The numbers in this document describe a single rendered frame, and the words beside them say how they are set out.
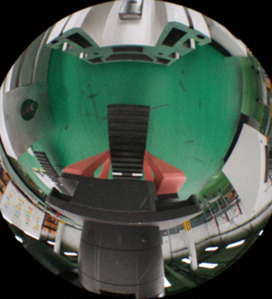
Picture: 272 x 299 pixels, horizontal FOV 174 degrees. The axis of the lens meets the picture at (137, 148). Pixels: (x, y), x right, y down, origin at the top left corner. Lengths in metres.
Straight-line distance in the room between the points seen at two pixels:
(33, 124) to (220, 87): 0.30
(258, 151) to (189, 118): 0.22
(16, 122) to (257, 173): 0.45
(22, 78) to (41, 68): 0.04
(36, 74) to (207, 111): 0.28
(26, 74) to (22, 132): 0.08
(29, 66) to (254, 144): 0.45
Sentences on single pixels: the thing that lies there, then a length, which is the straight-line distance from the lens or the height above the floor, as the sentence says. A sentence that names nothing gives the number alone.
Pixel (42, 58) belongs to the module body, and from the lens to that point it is 0.20.
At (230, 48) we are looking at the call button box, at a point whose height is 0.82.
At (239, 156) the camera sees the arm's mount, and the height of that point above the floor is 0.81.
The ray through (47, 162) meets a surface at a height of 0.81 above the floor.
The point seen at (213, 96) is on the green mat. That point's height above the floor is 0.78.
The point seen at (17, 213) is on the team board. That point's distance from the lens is 3.18.
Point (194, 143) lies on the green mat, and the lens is 0.18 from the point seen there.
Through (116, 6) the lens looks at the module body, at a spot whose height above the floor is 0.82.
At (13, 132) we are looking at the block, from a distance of 0.15.
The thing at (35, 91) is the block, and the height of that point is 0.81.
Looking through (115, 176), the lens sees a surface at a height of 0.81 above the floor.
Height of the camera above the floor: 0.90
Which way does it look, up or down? 56 degrees down
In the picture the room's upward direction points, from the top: 177 degrees clockwise
